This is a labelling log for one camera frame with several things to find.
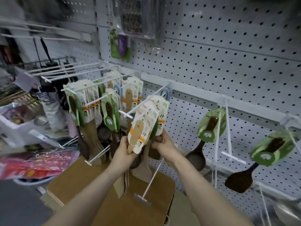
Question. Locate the person's left hand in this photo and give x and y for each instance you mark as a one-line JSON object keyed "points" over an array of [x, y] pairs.
{"points": [[121, 157]]}

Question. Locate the person's right hand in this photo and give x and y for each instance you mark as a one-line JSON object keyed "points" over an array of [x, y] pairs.
{"points": [[168, 149]]}

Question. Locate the person's left thumb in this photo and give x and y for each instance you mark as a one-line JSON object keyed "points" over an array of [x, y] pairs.
{"points": [[134, 157]]}

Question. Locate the person's right thumb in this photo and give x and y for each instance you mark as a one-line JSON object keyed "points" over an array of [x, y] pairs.
{"points": [[164, 135]]}

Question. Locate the bunch of carded wooden spatulas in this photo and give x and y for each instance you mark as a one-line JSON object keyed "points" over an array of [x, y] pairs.
{"points": [[160, 115]]}

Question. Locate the light wooden spatula white card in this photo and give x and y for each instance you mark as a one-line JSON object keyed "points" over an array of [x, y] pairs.
{"points": [[138, 134]]}

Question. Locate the person's right forearm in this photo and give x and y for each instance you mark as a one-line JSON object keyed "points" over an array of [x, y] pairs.
{"points": [[202, 195]]}

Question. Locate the person's left forearm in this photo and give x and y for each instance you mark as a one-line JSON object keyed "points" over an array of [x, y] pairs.
{"points": [[89, 197]]}

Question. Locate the white display hook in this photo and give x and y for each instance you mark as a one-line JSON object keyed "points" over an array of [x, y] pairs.
{"points": [[143, 102], [229, 138], [97, 155], [216, 148], [150, 181]]}

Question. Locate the dark wooden spoon green card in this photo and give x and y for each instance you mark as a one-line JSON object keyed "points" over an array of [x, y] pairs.
{"points": [[209, 125]]}

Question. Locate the dark wooden ladle green card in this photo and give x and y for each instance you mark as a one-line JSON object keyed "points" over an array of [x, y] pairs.
{"points": [[110, 115]]}

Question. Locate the pale wooden spatula white card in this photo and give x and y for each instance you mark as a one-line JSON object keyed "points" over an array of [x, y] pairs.
{"points": [[130, 96]]}

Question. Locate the brown cardboard box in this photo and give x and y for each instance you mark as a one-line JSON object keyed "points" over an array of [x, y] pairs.
{"points": [[112, 204]]}

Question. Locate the row of white-carded wooden forks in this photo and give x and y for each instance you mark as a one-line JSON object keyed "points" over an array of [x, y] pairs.
{"points": [[84, 108]]}

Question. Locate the grey folded umbrella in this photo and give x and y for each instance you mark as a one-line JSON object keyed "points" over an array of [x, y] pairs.
{"points": [[53, 108]]}

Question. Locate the pink plastic packets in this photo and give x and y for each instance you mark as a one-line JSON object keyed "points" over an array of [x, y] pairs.
{"points": [[35, 164]]}

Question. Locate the green and purple hanging packet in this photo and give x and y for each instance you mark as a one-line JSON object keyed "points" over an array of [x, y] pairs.
{"points": [[120, 45]]}

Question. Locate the blue plastic basin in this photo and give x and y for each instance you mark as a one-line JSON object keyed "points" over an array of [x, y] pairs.
{"points": [[33, 181]]}

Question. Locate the dark wooden spatula green card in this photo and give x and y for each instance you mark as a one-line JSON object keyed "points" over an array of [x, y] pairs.
{"points": [[270, 148]]}

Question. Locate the row of empty white hooks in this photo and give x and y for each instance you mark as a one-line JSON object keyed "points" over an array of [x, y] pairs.
{"points": [[68, 69]]}

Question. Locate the black hanging umbrellas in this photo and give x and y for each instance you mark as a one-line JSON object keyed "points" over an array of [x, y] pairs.
{"points": [[54, 68]]}

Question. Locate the clear hanging packet dark items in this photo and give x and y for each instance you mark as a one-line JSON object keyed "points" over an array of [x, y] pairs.
{"points": [[138, 17]]}

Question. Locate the white plastic bin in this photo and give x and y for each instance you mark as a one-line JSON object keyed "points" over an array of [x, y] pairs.
{"points": [[16, 129]]}

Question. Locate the steel ladle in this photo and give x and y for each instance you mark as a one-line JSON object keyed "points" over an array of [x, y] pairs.
{"points": [[288, 215]]}

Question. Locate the white shelf rail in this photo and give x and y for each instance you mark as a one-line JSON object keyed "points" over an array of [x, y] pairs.
{"points": [[211, 97]]}

